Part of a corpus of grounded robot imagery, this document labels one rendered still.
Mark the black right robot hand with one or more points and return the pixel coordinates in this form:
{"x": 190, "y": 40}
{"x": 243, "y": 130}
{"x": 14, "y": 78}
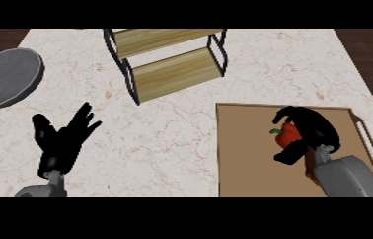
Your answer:
{"x": 318, "y": 127}

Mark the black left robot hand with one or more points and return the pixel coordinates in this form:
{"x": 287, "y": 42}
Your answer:
{"x": 63, "y": 144}

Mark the red bell pepper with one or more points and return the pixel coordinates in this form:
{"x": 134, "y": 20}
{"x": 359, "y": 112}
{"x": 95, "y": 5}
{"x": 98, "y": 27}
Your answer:
{"x": 288, "y": 136}

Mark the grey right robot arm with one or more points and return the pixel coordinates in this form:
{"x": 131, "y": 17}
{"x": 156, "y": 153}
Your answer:
{"x": 346, "y": 175}

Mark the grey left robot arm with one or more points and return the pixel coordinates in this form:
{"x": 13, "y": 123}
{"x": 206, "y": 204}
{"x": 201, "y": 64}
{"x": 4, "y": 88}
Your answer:
{"x": 48, "y": 185}

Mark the brown wooden tray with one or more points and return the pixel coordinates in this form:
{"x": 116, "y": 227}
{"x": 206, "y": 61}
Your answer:
{"x": 263, "y": 150}

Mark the grey round plate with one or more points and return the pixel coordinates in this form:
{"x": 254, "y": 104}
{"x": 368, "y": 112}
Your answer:
{"x": 17, "y": 76}

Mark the wooden tiered shelf black frame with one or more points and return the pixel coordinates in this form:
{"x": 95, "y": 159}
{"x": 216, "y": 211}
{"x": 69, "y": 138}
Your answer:
{"x": 170, "y": 65}

